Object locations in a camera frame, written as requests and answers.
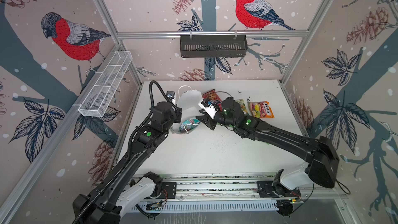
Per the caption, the white wire mesh shelf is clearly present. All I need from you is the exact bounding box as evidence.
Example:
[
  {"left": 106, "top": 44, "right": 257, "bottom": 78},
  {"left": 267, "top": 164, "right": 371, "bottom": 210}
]
[{"left": 79, "top": 51, "right": 132, "bottom": 117}]

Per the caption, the orange snack packet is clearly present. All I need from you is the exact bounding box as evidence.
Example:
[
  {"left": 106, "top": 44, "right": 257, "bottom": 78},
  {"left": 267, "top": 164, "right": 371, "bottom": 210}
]
[{"left": 248, "top": 100, "right": 275, "bottom": 118}]

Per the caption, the black perforated wall basket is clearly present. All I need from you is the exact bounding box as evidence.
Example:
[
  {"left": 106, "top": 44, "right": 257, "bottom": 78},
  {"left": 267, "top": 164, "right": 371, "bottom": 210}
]
[{"left": 180, "top": 35, "right": 248, "bottom": 58}]

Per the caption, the teal white snack packet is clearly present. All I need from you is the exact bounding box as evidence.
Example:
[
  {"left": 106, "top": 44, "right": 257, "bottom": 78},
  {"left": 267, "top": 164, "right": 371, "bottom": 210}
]
[{"left": 179, "top": 118, "right": 201, "bottom": 134}]

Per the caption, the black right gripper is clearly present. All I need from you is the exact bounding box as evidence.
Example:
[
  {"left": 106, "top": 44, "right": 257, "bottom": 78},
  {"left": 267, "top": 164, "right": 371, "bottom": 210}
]
[{"left": 195, "top": 107, "right": 238, "bottom": 130}]

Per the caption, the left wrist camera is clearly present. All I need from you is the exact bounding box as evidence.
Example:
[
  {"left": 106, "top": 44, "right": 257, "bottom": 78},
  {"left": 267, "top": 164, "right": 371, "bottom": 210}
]
[{"left": 166, "top": 90, "right": 176, "bottom": 100}]

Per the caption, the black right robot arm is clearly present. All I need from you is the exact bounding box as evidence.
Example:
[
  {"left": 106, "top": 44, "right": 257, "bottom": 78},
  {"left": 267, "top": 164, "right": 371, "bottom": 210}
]
[{"left": 196, "top": 97, "right": 340, "bottom": 190}]

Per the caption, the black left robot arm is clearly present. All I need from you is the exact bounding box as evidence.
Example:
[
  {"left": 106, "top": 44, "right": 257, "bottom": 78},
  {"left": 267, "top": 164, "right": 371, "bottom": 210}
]
[{"left": 73, "top": 101, "right": 182, "bottom": 224}]

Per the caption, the yellow green candy bag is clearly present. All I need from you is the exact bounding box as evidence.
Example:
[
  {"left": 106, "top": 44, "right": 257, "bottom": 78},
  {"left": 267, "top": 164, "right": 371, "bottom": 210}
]
[{"left": 235, "top": 99, "right": 248, "bottom": 115}]

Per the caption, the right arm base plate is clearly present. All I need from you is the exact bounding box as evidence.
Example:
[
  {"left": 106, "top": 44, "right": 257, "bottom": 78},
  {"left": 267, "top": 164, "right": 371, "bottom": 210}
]
[{"left": 257, "top": 180, "right": 301, "bottom": 199}]

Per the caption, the red cookie snack packet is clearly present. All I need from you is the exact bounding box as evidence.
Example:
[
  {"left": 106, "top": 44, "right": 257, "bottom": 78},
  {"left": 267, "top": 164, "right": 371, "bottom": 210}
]
[{"left": 202, "top": 89, "right": 222, "bottom": 104}]

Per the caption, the colourful paper gift bag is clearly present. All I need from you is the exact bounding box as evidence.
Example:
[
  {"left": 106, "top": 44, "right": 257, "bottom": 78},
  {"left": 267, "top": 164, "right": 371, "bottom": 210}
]
[{"left": 171, "top": 85, "right": 203, "bottom": 134}]

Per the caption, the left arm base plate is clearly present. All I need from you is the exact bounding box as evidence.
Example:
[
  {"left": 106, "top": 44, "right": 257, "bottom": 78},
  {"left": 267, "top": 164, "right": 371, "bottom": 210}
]
[{"left": 157, "top": 181, "right": 177, "bottom": 199}]

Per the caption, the black corrugated cable conduit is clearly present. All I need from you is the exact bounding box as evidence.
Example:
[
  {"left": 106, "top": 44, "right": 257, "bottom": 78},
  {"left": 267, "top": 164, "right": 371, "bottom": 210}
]
[{"left": 71, "top": 80, "right": 178, "bottom": 224}]

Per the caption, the aluminium mounting rail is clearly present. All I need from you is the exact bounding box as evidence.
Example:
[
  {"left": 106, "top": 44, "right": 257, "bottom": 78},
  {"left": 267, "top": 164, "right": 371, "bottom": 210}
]
[{"left": 90, "top": 174, "right": 347, "bottom": 201}]

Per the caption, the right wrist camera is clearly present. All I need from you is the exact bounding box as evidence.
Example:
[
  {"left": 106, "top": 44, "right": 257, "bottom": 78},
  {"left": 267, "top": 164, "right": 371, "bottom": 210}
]
[{"left": 199, "top": 97, "right": 221, "bottom": 119}]

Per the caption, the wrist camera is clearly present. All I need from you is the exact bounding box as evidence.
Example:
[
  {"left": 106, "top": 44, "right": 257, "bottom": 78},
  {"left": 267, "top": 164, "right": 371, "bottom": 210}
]
[
  {"left": 199, "top": 97, "right": 221, "bottom": 119},
  {"left": 166, "top": 90, "right": 176, "bottom": 100}
]

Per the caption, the horizontal aluminium frame bar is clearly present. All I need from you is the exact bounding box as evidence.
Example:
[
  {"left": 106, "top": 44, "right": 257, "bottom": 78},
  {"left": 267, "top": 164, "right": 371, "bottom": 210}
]
[{"left": 117, "top": 30, "right": 309, "bottom": 40}]

